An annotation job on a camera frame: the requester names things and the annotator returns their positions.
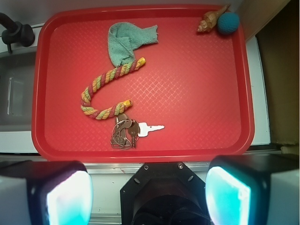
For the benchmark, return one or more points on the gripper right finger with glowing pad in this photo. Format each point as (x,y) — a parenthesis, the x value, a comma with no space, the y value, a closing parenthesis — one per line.
(254,189)

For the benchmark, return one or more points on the multicolour twisted rope toy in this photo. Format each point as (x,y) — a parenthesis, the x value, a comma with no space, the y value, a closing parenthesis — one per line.
(102,80)

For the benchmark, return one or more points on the steel sink basin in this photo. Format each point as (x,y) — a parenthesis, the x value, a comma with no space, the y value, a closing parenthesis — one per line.
(16,91)

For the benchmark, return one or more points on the blue textured ball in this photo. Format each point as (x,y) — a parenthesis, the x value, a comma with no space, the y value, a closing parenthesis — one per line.
(228,23)

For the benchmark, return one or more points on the teal blue cloth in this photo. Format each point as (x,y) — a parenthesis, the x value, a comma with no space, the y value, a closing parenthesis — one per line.
(124,38)

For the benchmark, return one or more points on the red plastic tray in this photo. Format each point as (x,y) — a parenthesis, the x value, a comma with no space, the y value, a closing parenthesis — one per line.
(196,85)

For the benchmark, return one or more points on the brown spiral seashell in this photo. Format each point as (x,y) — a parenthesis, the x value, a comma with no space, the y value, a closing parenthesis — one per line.
(210,19)

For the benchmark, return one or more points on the bunch of keys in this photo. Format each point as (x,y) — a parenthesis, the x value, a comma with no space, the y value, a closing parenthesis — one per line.
(126,132)

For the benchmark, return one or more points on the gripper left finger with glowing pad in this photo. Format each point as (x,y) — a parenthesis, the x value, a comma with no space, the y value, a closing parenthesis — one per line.
(45,193)

